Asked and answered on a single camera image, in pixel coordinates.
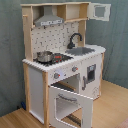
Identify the white oven door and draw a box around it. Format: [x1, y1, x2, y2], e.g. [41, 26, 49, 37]
[49, 86, 93, 128]

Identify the white microwave door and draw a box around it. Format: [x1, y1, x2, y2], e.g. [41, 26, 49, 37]
[88, 3, 111, 21]

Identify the wooden toy kitchen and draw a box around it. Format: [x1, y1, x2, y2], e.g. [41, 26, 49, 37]
[20, 1, 112, 128]

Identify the black toy stovetop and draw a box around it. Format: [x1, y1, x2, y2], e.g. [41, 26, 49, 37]
[35, 53, 71, 67]

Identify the right red stove knob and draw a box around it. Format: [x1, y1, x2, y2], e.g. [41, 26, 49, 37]
[72, 66, 78, 72]

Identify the black toy faucet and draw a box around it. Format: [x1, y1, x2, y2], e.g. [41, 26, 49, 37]
[67, 33, 83, 49]

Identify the grey toy sink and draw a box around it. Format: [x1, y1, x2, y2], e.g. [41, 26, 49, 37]
[66, 47, 94, 56]

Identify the silver toy pot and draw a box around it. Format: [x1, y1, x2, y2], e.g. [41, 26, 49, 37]
[37, 51, 53, 62]

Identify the white fridge door with dispenser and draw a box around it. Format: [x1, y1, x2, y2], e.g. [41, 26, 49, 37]
[80, 55, 102, 100]

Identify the grey range hood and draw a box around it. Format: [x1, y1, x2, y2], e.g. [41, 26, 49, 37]
[34, 5, 64, 27]

